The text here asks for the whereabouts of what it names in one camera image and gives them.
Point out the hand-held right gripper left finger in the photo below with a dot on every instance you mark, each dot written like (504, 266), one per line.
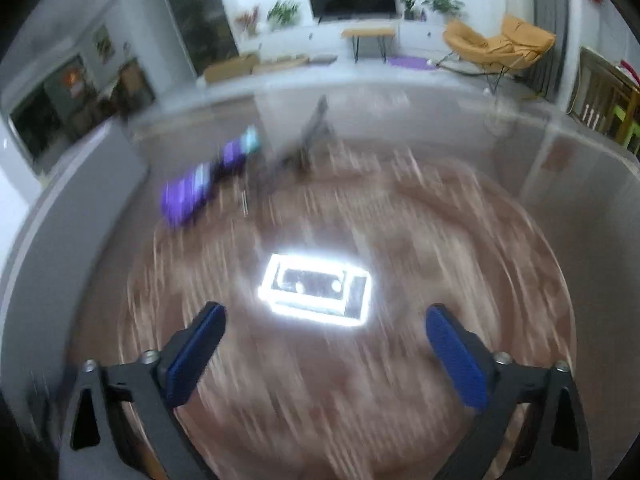
(197, 355)

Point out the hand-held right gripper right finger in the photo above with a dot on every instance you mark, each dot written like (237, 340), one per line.
(457, 360)

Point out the purple toy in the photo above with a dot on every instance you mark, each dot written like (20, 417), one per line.
(185, 195)

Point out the black-armed eyeglasses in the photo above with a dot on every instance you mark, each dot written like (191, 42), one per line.
(312, 130)

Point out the patterned wooden desktop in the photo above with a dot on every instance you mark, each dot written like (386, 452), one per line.
(310, 410)

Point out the gray panel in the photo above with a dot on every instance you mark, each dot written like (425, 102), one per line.
(75, 185)

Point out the cardboard box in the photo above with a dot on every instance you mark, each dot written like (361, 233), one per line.
(235, 67)

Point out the red door poster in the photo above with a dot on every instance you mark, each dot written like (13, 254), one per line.
(75, 82)

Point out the purple floor mat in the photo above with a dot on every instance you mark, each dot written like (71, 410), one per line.
(410, 62)

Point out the wooden chair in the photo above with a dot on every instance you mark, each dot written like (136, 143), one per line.
(605, 95)

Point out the orange lounge chair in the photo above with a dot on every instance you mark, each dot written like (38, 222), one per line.
(500, 45)

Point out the red flowers in vase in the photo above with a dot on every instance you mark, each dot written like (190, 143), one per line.
(248, 20)

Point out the wooden bench with metal legs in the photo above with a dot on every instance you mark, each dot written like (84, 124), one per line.
(368, 33)

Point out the white television cabinet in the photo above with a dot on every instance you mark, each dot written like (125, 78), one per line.
(320, 37)

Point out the glass door cabinet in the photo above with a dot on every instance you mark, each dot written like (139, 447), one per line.
(197, 10)

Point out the gray curtain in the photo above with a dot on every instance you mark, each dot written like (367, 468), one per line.
(550, 20)

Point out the green potted plant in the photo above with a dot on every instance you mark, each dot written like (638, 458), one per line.
(283, 12)

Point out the small potted plant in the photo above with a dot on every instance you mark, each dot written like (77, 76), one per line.
(408, 9)

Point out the leafy potted plant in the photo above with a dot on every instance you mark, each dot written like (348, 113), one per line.
(442, 2)

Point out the framed wall painting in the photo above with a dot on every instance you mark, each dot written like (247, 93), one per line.
(103, 42)

